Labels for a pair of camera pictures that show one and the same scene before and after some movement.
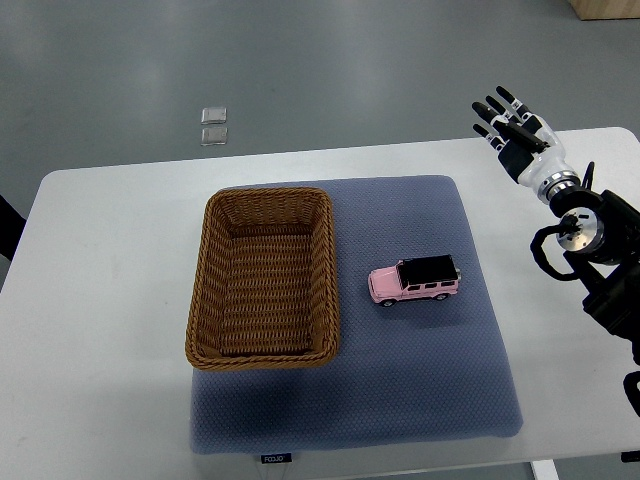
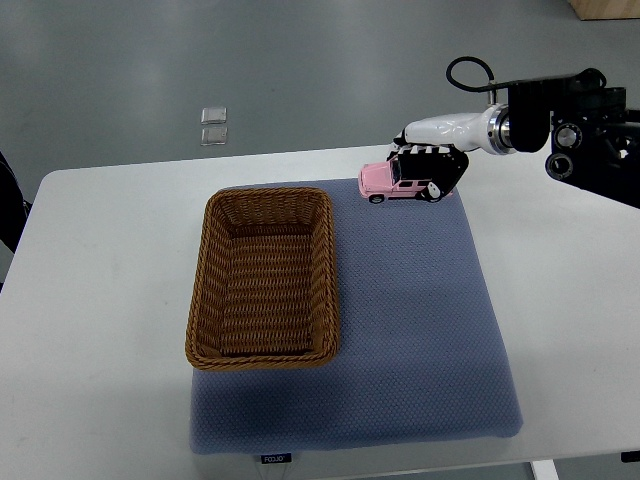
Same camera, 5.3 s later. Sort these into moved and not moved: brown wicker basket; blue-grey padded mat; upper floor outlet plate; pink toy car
Moved: pink toy car
Not moved: upper floor outlet plate; blue-grey padded mat; brown wicker basket
